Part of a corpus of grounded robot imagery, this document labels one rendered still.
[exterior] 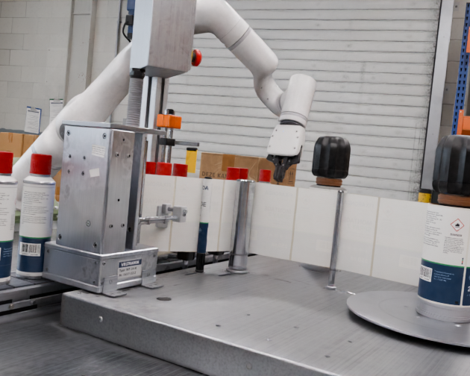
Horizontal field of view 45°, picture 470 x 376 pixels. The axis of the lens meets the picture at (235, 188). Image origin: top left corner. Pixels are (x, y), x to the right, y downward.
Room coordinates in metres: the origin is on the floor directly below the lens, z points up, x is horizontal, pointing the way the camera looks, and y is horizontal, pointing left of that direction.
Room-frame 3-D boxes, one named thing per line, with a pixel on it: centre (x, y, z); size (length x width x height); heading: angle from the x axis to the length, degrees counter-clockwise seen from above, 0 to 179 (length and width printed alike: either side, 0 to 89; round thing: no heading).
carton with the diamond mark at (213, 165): (2.10, -0.05, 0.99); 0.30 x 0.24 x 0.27; 148
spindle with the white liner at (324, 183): (1.28, -0.21, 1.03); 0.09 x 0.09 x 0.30
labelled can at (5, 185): (0.88, 0.36, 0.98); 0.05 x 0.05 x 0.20
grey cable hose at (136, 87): (1.27, 0.24, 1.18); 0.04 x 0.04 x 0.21
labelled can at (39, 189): (0.94, 0.32, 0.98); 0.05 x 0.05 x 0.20
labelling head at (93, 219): (0.95, 0.21, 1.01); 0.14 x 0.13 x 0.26; 149
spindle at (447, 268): (0.90, -0.35, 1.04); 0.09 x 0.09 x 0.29
